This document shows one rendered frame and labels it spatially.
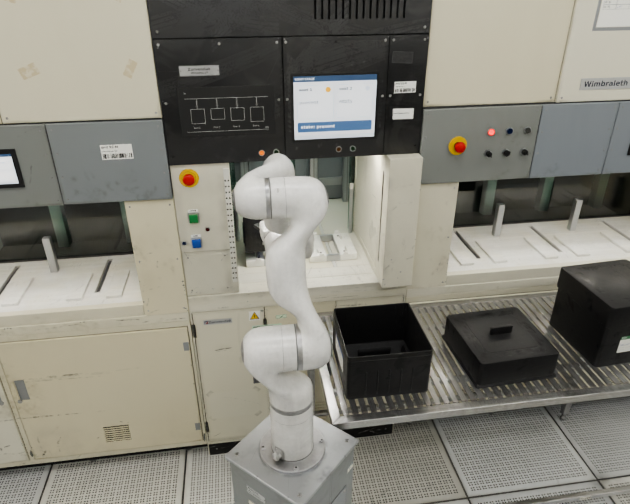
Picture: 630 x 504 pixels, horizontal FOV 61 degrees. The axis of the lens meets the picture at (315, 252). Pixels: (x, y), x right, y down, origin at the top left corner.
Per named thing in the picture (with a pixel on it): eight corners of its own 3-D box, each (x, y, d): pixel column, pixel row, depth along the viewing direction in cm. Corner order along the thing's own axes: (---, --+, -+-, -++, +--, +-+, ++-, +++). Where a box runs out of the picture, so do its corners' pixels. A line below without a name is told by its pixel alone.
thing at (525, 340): (476, 389, 176) (482, 358, 170) (440, 336, 202) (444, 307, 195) (557, 377, 181) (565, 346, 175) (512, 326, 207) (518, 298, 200)
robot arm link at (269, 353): (315, 413, 142) (315, 341, 130) (245, 420, 140) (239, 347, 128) (310, 382, 152) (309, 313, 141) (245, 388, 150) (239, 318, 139)
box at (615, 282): (594, 369, 185) (613, 308, 173) (545, 322, 209) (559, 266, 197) (664, 357, 190) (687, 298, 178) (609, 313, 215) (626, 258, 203)
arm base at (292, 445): (298, 486, 143) (297, 437, 134) (246, 452, 153) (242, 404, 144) (338, 441, 157) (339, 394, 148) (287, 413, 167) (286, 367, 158)
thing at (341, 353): (332, 347, 196) (332, 308, 188) (405, 340, 199) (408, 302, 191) (346, 400, 172) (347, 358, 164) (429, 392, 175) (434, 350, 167)
